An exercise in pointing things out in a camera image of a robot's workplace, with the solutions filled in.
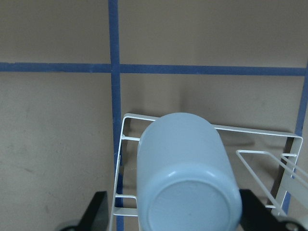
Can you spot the white wire cup rack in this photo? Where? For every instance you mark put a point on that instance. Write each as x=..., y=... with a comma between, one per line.
x=262, y=161

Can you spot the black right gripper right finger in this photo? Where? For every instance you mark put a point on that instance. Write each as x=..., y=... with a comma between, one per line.
x=255, y=217

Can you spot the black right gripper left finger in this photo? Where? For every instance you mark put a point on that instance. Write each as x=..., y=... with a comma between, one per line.
x=95, y=217

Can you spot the light blue plastic cup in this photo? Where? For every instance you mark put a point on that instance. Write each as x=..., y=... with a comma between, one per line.
x=185, y=181

